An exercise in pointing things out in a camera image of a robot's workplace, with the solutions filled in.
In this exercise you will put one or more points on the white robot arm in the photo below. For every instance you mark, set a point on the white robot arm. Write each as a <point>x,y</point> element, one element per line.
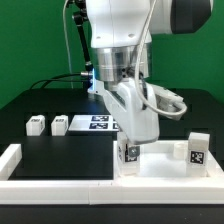
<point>121,41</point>

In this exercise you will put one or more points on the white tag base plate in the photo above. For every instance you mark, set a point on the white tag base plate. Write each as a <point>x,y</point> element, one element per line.
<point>93,123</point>

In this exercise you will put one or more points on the white U-shaped obstacle fence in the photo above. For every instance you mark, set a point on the white U-shaped obstacle fence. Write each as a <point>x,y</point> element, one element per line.
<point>120,190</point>

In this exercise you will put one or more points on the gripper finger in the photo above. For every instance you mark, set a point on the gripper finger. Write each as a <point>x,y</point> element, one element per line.
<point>133,153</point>

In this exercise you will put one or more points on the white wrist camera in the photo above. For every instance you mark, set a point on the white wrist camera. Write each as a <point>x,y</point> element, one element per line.
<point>167,100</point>

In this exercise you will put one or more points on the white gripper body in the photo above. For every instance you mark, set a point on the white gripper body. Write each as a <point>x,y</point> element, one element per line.
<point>140,125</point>

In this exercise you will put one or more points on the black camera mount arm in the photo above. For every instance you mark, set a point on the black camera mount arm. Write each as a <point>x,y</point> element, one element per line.
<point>80,17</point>

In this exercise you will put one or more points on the white square table top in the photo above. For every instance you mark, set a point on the white square table top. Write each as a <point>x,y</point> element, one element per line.
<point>165,159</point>

